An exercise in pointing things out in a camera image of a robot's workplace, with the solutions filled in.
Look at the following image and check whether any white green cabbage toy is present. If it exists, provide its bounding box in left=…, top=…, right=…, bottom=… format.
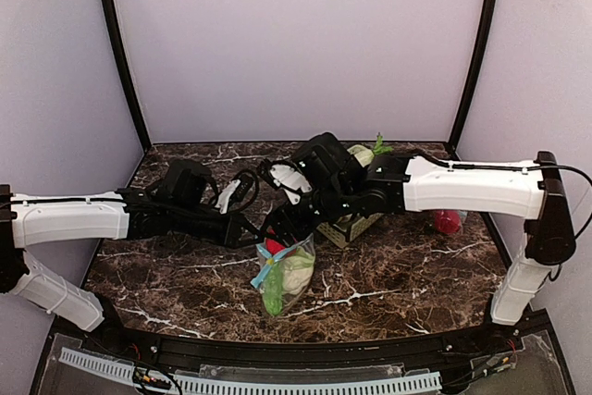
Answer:
left=280, top=248, right=315, bottom=295

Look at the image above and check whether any black table edge rail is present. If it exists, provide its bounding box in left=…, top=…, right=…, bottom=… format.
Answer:
left=82, top=311, right=533, bottom=377

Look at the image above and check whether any light blue cable duct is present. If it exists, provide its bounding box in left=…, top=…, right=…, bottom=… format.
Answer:
left=58, top=347, right=442, bottom=395

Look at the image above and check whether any green leafy vegetable toy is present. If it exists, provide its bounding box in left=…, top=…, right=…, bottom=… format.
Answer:
left=263, top=264, right=283, bottom=316

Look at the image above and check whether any pale green perforated basket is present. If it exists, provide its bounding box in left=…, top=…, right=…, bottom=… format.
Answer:
left=317, top=213, right=382, bottom=248

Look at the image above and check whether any black right frame post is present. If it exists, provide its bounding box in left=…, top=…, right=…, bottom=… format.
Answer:
left=447, top=0, right=497, bottom=154

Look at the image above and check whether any black frame post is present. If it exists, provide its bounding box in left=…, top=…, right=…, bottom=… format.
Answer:
left=101, top=0, right=153, bottom=153
left=447, top=0, right=497, bottom=154

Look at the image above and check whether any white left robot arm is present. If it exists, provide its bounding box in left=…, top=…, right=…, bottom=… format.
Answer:
left=1, top=159, right=261, bottom=332

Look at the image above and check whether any white radish with leaves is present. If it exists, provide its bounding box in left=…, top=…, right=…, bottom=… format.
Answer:
left=347, top=132, right=393, bottom=167

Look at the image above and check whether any black left frame post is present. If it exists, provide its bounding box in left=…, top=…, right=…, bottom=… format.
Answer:
left=101, top=0, right=153, bottom=153

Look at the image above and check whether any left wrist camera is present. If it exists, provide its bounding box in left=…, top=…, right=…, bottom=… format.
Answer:
left=214, top=169, right=260, bottom=215

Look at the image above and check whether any clear zip bag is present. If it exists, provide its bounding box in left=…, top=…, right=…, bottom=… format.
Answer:
left=432, top=209, right=468, bottom=235
left=251, top=234, right=316, bottom=317

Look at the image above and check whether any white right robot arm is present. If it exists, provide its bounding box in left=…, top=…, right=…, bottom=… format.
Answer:
left=258, top=132, right=581, bottom=326

